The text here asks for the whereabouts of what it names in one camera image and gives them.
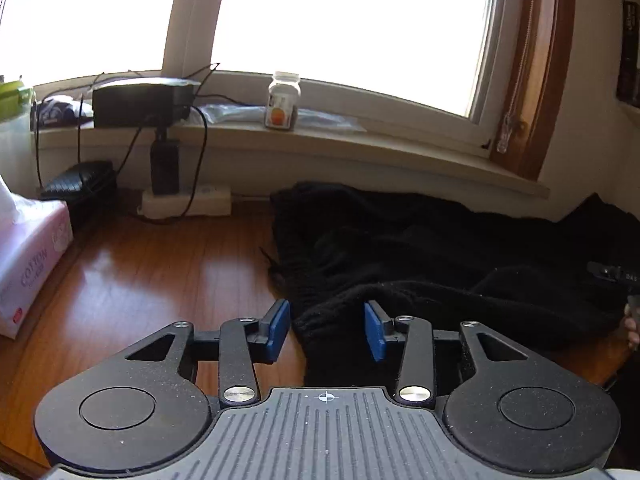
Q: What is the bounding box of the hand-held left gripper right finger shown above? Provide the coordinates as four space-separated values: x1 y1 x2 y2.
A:
364 301 530 408

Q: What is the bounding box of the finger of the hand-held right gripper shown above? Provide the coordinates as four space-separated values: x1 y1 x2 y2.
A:
587 261 621 282

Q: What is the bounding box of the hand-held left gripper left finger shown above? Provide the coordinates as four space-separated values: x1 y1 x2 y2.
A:
125 299 292 407

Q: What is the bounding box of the black knit sweater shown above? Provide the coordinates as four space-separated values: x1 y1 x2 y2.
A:
270 181 631 386

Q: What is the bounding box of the person's right hand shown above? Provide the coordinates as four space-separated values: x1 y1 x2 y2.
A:
621 310 640 353

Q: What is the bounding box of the white power strip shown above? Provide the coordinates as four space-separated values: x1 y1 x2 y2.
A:
137 183 233 221

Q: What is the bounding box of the window sill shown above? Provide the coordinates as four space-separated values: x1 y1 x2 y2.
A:
30 67 551 201

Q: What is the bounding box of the black power adapter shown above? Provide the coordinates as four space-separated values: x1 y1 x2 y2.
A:
150 127 182 196

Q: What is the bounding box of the clear plastic bag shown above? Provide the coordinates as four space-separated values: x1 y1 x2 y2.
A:
192 102 368 136

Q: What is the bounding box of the wooden window trim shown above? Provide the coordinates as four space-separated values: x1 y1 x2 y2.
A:
487 0 578 181

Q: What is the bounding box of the row of books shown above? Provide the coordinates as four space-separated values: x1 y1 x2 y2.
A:
615 0 640 108

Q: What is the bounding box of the glass jar white lid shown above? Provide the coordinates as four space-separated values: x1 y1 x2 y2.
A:
264 71 302 132

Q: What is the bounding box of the black case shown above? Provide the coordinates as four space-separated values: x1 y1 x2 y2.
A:
40 160 118 231

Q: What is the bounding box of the pink tissue box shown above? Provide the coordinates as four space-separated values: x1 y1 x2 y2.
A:
0 175 75 338

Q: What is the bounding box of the black router box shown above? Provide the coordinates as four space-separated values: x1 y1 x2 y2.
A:
91 77 201 129

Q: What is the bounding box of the window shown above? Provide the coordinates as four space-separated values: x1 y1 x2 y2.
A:
0 0 526 133

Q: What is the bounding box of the blue white packet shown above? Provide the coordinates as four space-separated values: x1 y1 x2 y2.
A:
35 95 93 128

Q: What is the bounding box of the window blind bead chain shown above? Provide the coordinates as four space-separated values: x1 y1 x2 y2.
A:
495 0 538 156

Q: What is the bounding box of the black cable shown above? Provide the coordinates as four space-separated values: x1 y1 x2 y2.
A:
112 125 151 206
180 105 210 216

